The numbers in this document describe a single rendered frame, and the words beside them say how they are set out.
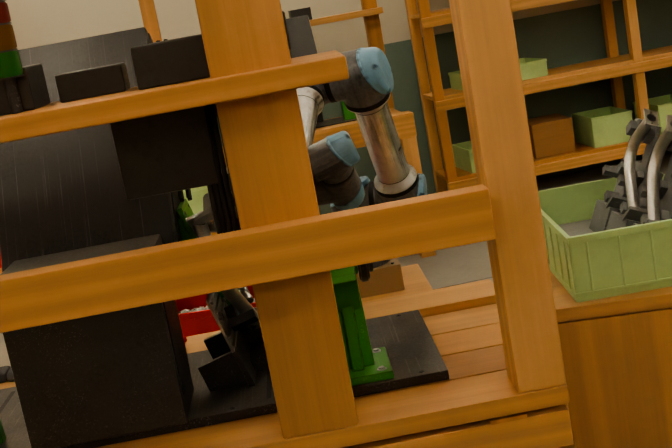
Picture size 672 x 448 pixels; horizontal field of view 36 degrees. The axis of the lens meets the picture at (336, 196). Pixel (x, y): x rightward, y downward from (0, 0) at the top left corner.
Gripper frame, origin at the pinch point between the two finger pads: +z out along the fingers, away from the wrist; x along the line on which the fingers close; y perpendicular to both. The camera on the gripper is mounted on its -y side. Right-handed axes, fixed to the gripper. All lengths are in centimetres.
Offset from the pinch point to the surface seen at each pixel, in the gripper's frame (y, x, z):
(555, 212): 28, -110, -83
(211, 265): -28.0, 26.6, -4.2
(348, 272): -25.9, 1.5, -23.5
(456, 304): -17, -48, -41
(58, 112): -3, 50, 7
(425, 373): -43, -16, -28
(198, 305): 29, -70, 22
